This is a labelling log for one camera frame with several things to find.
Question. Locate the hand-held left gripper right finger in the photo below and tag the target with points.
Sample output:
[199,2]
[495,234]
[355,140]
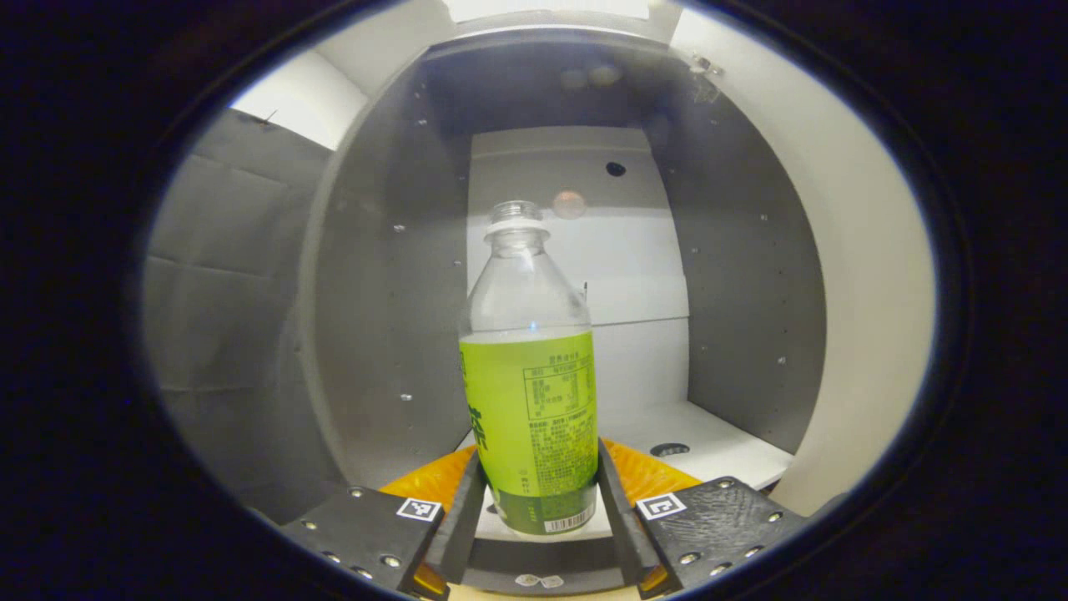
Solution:
[626,534]

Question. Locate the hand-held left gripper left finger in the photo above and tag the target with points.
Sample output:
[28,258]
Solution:
[459,534]

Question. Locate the green label plastic bottle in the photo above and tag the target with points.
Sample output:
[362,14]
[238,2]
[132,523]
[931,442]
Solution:
[530,417]

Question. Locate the grey cabinet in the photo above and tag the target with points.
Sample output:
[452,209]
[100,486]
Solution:
[375,334]

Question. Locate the beige cabinet door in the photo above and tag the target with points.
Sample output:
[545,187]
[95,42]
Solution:
[876,292]

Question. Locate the metal door hinge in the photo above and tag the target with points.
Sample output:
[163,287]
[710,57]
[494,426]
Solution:
[705,75]

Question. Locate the black backdrop cloth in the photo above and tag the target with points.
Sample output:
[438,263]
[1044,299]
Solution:
[225,334]

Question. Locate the large ceiling light panel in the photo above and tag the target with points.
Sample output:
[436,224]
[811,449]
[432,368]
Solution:
[542,8]

